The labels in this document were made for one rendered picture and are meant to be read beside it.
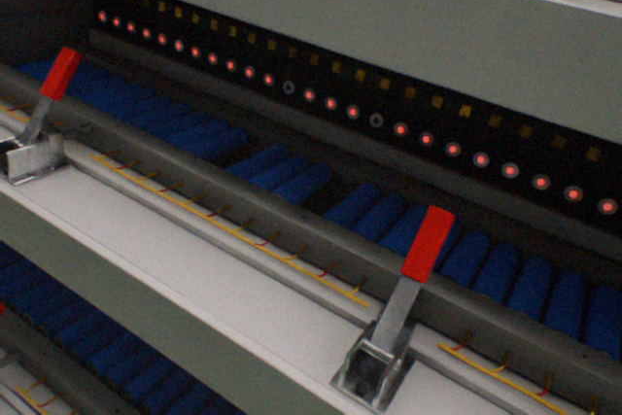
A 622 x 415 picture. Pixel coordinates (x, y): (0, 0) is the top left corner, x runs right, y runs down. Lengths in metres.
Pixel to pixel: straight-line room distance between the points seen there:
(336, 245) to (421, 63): 0.12
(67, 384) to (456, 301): 0.30
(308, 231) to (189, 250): 0.07
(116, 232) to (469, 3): 0.23
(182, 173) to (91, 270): 0.08
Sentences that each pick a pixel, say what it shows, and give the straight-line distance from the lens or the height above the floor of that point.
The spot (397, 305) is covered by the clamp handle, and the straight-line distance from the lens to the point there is 0.25.
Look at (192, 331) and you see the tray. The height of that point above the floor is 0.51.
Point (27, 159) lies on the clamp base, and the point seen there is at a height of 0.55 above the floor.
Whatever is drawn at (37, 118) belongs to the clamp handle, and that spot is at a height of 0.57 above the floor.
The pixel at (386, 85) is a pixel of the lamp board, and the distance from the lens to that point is 0.39.
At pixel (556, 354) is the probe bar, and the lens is 0.29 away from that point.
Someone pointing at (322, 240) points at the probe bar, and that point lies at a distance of 0.30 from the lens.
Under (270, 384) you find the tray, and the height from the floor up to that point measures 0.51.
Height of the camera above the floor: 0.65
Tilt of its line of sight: 8 degrees down
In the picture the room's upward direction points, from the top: 21 degrees clockwise
